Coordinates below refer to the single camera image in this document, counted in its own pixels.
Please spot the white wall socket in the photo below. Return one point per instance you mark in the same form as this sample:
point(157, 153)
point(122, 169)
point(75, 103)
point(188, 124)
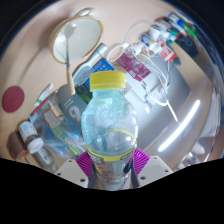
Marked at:
point(155, 94)

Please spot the small blue white bottle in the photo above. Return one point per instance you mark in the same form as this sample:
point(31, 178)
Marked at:
point(176, 20)

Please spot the under-shelf strip light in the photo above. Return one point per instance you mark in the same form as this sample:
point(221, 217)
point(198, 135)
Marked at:
point(181, 125)

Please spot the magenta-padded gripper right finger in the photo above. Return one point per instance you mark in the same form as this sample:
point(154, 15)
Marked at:
point(151, 168)

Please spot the flat round red coaster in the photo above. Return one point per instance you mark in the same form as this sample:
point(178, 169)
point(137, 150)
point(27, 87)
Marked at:
point(13, 99)

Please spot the white and blue carton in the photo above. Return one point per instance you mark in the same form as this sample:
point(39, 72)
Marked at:
point(100, 66)

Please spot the green plastic bottle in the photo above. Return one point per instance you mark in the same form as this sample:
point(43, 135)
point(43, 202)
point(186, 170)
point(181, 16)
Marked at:
point(190, 31)

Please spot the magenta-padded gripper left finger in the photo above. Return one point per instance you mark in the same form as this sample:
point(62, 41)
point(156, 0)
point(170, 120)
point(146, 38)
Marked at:
point(71, 170)

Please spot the green-capped glass bottle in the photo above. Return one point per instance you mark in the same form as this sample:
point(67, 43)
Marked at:
point(68, 141)

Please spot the grey shaker bottle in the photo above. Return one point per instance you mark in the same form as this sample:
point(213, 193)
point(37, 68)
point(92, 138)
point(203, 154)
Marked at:
point(71, 106)

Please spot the red and white canister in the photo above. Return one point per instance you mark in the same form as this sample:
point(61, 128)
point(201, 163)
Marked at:
point(168, 54)

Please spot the tall clear glass bottle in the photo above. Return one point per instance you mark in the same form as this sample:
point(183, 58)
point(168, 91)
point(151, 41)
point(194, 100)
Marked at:
point(46, 160)

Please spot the blue plastic bag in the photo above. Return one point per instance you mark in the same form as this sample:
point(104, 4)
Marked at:
point(43, 128)

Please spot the magenta pouch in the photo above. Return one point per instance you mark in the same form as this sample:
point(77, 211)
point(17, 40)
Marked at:
point(133, 66)

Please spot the clear plastic bottle yellow cap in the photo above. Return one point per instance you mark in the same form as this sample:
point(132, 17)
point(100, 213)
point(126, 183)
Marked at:
point(110, 126)

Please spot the white green marker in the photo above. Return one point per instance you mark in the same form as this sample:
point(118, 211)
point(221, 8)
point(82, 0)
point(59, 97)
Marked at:
point(43, 95)

